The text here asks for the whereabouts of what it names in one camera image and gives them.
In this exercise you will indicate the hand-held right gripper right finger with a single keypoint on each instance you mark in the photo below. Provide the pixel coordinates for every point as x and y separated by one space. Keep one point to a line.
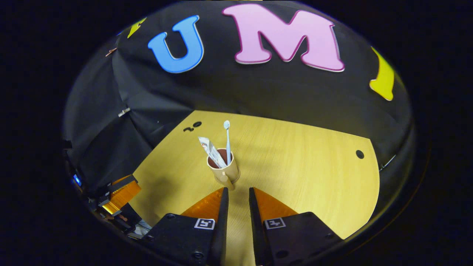
255 229

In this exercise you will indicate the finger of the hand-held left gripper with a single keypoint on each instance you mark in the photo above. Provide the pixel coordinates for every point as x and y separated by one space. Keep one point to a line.
123 194

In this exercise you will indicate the wooden desktop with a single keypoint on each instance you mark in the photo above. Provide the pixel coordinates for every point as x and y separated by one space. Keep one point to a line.
295 177

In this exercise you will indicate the black backdrop cloth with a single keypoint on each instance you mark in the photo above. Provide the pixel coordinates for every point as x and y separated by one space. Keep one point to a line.
258 88

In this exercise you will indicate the small silver clip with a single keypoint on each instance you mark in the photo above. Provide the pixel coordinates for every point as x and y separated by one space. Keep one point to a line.
124 112

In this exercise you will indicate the white toothpaste tube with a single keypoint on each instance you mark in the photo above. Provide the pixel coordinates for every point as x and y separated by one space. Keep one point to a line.
212 149

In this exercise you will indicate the grey toothbrush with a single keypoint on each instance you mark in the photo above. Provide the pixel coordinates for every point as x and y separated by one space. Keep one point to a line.
228 144

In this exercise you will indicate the small red clip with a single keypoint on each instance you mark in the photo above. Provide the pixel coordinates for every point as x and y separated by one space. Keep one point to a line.
111 51

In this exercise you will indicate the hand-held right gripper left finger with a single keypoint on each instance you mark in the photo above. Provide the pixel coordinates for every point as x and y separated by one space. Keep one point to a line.
221 229

